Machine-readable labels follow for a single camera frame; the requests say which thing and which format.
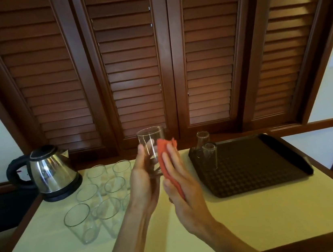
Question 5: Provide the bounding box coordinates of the group of clear glasses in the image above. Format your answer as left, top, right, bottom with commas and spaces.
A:
56, 158, 142, 248

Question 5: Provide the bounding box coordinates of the brown wooden wall rail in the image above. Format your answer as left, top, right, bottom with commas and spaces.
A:
266, 116, 333, 141

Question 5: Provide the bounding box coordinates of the dark brown textured tray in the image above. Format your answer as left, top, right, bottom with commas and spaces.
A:
186, 127, 317, 202

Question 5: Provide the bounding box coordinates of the person's right hand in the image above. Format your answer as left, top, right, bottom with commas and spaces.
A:
157, 138, 220, 242

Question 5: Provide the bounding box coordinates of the person's left hand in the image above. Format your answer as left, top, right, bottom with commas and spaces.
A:
121, 141, 166, 220

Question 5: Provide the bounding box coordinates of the steel electric kettle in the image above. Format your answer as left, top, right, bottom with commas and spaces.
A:
3, 141, 86, 208
40, 173, 86, 204

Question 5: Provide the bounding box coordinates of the brown louvered wooden shutter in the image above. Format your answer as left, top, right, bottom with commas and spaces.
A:
69, 0, 186, 153
225, 0, 333, 132
0, 0, 118, 167
162, 0, 286, 138

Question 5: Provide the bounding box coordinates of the red cloth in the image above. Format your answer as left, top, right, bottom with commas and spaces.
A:
155, 136, 186, 204

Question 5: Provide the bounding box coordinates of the person's left forearm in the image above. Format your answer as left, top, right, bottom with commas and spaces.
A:
91, 200, 157, 252

